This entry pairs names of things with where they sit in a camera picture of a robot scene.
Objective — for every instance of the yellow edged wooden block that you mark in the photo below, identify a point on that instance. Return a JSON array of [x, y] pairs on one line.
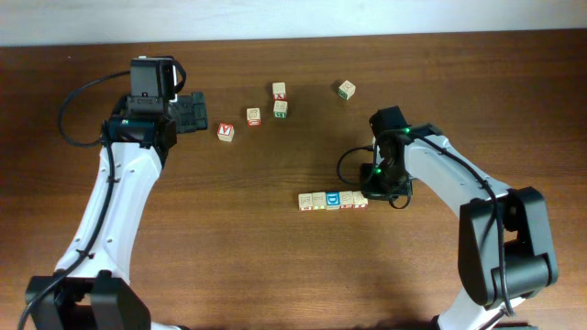
[[319, 200]]

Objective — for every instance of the blue D letter block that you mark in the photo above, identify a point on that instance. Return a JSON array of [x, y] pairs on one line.
[[333, 200]]

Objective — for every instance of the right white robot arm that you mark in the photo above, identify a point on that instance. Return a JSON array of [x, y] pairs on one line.
[[506, 253]]

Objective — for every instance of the red edged 5 block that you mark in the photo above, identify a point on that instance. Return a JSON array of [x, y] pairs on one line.
[[346, 199]]

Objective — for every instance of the red edged 6 block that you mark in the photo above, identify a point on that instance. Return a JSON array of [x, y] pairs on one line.
[[359, 200]]

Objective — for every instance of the wooden K picture block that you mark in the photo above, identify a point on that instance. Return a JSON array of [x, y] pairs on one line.
[[305, 201]]

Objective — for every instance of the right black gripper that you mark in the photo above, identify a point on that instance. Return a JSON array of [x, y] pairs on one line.
[[370, 189]]

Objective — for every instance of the red V letter block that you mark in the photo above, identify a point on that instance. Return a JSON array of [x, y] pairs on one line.
[[225, 132]]

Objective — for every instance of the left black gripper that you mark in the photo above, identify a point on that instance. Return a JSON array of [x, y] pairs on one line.
[[194, 111]]

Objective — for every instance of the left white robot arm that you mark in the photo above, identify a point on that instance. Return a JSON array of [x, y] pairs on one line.
[[89, 288]]

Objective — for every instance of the green edged M block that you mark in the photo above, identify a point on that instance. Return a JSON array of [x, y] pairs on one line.
[[280, 109]]

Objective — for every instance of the green edged far block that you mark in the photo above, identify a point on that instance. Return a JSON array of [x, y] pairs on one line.
[[346, 90]]

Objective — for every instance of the top red edged block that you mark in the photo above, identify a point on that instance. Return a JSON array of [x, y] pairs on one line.
[[278, 91]]

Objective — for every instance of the red spiral picture block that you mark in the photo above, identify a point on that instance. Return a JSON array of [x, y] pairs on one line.
[[253, 116]]

